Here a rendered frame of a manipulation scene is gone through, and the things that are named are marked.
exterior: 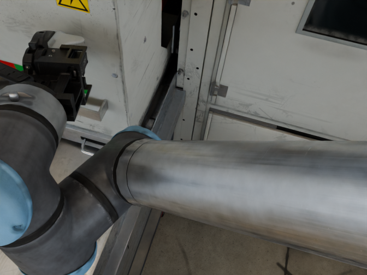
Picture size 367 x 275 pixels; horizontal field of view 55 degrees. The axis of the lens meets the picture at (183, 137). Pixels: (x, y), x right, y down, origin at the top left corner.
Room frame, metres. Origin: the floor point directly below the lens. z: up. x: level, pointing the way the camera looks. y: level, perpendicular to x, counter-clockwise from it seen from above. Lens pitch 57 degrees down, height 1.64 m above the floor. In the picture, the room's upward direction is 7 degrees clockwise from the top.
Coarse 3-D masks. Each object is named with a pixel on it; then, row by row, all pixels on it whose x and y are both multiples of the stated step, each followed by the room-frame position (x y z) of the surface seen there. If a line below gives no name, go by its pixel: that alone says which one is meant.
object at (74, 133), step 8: (72, 128) 0.46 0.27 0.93; (80, 128) 0.46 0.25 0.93; (64, 136) 0.46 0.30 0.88; (72, 136) 0.46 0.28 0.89; (80, 136) 0.45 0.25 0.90; (88, 136) 0.45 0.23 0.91; (96, 136) 0.44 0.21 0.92; (104, 136) 0.45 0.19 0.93; (112, 136) 0.45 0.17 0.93; (88, 144) 0.45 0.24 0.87; (96, 144) 0.45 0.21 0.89; (104, 144) 0.44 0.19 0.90
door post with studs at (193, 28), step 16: (192, 0) 0.69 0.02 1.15; (208, 0) 0.68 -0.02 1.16; (192, 16) 0.69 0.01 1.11; (208, 16) 0.68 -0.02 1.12; (192, 32) 0.69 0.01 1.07; (192, 48) 0.69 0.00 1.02; (192, 64) 0.69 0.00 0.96; (192, 80) 0.69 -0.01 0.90; (192, 96) 0.69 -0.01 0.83; (192, 112) 0.68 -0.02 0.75
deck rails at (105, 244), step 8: (168, 88) 0.69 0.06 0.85; (176, 88) 0.69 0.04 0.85; (160, 96) 0.65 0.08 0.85; (168, 96) 0.62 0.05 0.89; (160, 104) 0.62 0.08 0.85; (168, 104) 0.63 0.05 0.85; (152, 112) 0.59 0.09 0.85; (160, 112) 0.55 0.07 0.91; (160, 120) 0.55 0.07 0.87; (152, 128) 0.49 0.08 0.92; (160, 128) 0.54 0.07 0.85; (128, 208) 0.30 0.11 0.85; (120, 224) 0.26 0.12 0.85; (112, 232) 0.23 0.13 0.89; (104, 240) 0.22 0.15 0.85; (112, 240) 0.22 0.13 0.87; (104, 248) 0.19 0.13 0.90; (112, 248) 0.21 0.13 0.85; (96, 256) 0.18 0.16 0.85; (104, 256) 0.18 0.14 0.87; (96, 264) 0.15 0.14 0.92; (104, 264) 0.17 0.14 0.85; (88, 272) 0.15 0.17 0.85; (96, 272) 0.14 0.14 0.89
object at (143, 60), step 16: (128, 0) 0.49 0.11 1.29; (144, 0) 0.56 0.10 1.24; (160, 0) 0.65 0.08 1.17; (128, 16) 0.48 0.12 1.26; (144, 16) 0.55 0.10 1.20; (160, 16) 0.65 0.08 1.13; (128, 32) 0.48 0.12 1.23; (144, 32) 0.55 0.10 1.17; (160, 32) 0.65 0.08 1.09; (128, 48) 0.47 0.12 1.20; (144, 48) 0.55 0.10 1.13; (160, 48) 0.65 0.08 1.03; (128, 64) 0.46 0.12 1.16; (144, 64) 0.54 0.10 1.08; (160, 64) 0.66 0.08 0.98; (128, 80) 0.46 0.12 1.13; (144, 80) 0.54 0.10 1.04; (160, 80) 0.66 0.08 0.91; (128, 96) 0.45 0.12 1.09; (144, 96) 0.54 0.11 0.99; (128, 112) 0.44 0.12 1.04; (144, 112) 0.53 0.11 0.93
